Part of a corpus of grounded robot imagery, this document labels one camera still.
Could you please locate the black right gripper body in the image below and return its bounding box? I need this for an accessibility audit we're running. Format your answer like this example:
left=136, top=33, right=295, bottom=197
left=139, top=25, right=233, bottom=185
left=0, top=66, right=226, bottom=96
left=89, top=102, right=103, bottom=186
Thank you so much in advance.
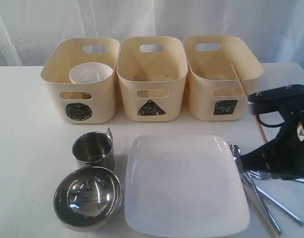
left=241, top=96, right=304, bottom=180

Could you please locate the cream bin with square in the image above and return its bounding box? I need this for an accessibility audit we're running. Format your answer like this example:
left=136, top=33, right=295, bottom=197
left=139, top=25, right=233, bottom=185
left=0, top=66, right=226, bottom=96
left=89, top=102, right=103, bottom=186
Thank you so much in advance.
left=183, top=35, right=263, bottom=121

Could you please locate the wooden chopstick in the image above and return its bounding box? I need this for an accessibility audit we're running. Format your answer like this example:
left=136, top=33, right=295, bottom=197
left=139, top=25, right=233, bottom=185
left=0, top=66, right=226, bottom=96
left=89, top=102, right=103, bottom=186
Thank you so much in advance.
left=231, top=62, right=268, bottom=143
left=243, top=185, right=280, bottom=238

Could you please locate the steel spoon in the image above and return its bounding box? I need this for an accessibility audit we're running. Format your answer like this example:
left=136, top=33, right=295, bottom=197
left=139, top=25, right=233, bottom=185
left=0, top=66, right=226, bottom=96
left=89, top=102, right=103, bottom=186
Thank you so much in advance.
left=229, top=144, right=282, bottom=235

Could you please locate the white curtain backdrop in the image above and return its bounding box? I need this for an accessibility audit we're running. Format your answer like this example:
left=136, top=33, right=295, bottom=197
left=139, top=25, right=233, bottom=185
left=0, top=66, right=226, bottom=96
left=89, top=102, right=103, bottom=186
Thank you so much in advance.
left=0, top=0, right=304, bottom=69

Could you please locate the cream bin with circle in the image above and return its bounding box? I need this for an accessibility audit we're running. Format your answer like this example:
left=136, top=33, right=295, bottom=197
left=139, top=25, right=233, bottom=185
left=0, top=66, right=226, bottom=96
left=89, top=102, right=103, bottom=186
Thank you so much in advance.
left=41, top=37, right=120, bottom=124

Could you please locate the steel fork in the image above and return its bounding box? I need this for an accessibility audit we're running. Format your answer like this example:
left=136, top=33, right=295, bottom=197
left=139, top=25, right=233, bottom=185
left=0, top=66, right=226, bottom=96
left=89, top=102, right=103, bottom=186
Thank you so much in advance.
left=249, top=171, right=304, bottom=184

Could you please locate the cream bin with triangle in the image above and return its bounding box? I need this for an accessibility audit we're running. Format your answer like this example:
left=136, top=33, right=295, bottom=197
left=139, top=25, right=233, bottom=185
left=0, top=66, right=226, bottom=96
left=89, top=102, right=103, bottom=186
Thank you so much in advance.
left=117, top=36, right=188, bottom=122

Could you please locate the stainless steel bowl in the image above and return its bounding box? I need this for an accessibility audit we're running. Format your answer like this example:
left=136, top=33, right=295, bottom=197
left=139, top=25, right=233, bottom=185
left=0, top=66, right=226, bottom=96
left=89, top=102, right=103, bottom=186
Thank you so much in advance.
left=53, top=166, right=123, bottom=232

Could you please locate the white square plate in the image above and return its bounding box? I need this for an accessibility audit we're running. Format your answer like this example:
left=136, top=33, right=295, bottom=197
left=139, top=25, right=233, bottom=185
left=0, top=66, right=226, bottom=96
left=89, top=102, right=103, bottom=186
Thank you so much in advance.
left=124, top=135, right=250, bottom=238

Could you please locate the steel table knife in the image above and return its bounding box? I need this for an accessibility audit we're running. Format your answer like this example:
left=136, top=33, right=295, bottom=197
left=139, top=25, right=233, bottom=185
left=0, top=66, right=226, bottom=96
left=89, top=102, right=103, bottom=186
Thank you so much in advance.
left=242, top=175, right=304, bottom=235

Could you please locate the white round bowl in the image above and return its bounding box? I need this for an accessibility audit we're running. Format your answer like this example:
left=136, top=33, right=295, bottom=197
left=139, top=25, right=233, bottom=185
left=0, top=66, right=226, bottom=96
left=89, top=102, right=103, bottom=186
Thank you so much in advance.
left=69, top=62, right=113, bottom=84

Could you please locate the steel mug wire handle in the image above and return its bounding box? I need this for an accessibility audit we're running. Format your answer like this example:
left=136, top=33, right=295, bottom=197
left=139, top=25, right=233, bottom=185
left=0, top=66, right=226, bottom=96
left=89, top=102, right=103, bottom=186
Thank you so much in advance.
left=72, top=127, right=115, bottom=171

